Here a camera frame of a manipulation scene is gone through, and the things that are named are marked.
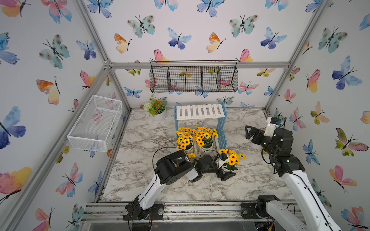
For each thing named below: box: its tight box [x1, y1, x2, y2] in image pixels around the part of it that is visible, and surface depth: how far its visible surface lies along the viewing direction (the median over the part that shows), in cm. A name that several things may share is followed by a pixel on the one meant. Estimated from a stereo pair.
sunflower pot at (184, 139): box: [175, 127, 194, 151], surface depth 84 cm
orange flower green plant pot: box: [143, 93, 167, 122], surface depth 104 cm
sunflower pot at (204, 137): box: [193, 125, 219, 150], surface depth 88 cm
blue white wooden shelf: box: [173, 102, 228, 150], surface depth 84 cm
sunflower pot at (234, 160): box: [218, 148, 247, 172], surface depth 79 cm
